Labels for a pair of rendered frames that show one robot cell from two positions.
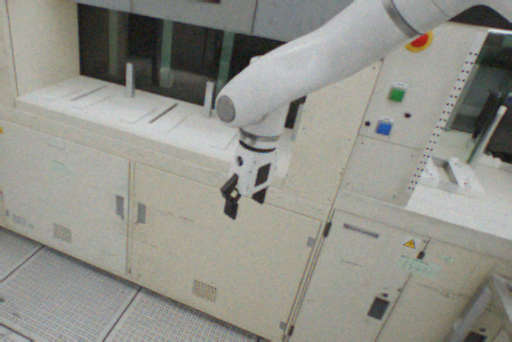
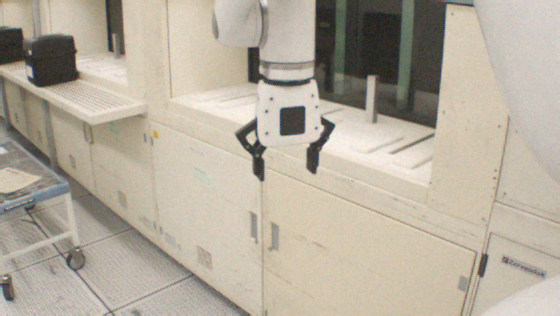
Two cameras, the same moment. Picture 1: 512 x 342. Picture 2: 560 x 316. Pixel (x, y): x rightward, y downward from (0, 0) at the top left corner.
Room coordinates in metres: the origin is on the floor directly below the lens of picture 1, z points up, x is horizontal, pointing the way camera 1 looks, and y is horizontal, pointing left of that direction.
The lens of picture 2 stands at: (-0.01, -0.44, 1.32)
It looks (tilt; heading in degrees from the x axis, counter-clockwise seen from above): 22 degrees down; 28
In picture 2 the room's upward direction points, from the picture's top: straight up
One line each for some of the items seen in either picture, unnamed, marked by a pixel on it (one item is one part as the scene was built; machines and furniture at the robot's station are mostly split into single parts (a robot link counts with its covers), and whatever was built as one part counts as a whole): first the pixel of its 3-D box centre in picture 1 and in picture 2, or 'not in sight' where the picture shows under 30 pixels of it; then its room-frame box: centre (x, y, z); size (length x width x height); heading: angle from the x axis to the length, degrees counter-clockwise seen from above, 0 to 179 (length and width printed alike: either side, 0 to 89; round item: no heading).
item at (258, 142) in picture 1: (258, 135); (285, 68); (0.65, -0.11, 1.18); 0.09 x 0.08 x 0.03; 137
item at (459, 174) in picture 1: (442, 171); not in sight; (1.18, -0.87, 0.89); 0.22 x 0.21 x 0.04; 161
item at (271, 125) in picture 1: (266, 95); (284, 16); (0.65, -0.11, 1.26); 0.09 x 0.08 x 0.13; 137
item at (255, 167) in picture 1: (253, 162); (286, 107); (0.65, -0.11, 1.12); 0.10 x 0.07 x 0.11; 137
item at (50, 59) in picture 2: not in sight; (48, 58); (1.64, 1.88, 0.93); 0.30 x 0.28 x 0.26; 69
